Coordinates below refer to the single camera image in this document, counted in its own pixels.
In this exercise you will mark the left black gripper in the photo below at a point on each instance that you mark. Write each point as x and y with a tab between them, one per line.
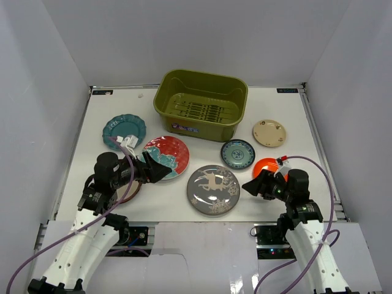
146	170

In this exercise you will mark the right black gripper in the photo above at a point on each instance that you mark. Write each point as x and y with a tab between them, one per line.
255	186

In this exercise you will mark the dark red rimmed plate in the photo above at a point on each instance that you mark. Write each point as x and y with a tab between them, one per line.
133	191

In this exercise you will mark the red and teal patterned plate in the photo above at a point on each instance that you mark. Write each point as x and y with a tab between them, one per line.
170	152

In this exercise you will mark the orange plastic plate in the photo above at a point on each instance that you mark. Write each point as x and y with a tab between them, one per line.
267	163

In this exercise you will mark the small blue green dish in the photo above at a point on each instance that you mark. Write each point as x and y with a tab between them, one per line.
237	154

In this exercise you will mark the grey deer pattern plate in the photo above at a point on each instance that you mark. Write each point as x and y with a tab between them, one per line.
213	190

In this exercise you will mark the cream plate with calligraphy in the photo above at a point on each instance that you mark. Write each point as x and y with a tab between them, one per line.
269	133

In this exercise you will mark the teal scalloped plate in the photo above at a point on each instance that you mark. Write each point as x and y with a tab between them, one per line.
123	125

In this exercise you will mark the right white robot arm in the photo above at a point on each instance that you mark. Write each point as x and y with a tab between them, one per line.
302	226

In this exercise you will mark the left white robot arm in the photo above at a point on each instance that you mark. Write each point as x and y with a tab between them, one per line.
96	229

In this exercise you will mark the blue sticker on bin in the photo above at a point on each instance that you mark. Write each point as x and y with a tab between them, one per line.
184	128

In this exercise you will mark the olive green plastic bin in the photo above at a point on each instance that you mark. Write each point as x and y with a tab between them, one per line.
214	104

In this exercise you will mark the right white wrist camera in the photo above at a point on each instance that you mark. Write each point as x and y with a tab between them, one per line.
283	166

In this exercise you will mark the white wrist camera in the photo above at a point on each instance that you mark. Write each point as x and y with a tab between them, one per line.
129	142
283	166

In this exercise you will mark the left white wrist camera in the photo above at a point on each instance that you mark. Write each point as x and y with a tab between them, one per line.
129	142

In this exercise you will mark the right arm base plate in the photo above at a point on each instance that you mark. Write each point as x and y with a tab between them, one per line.
267	235

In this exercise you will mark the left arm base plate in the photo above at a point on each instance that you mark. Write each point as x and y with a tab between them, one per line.
133	236

